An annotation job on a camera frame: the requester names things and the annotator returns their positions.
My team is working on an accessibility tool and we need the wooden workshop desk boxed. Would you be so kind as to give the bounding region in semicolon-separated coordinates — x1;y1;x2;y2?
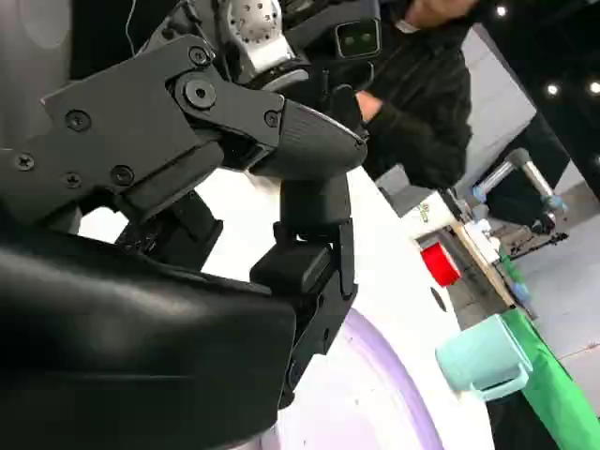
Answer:
448;218;519;310

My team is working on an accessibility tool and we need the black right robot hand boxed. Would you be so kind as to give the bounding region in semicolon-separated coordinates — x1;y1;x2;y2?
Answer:
0;35;369;450

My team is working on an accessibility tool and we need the person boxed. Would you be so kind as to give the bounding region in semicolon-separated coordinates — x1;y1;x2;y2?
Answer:
355;0;474;189

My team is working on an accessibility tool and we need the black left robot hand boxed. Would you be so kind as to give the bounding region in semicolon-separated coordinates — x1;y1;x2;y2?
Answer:
307;58;376;142

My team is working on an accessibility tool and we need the lilac plate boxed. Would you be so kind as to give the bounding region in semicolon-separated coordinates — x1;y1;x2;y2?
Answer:
260;307;444;450

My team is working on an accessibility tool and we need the red box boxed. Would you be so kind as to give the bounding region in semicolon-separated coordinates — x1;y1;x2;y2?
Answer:
419;240;463;286

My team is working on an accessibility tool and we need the pale green mug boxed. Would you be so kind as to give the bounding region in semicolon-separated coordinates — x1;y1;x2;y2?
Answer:
434;313;533;403

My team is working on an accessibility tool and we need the person's hand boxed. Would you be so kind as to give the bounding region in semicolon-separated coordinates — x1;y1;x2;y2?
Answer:
355;91;386;122

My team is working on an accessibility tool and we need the white machine box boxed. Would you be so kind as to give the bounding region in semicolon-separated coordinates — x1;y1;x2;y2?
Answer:
411;187;458;241

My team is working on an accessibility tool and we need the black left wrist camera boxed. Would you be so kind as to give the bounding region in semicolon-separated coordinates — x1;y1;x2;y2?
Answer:
286;16;383;62

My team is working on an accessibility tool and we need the green cloth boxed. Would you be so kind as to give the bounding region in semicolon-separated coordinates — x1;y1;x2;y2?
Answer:
499;307;600;450

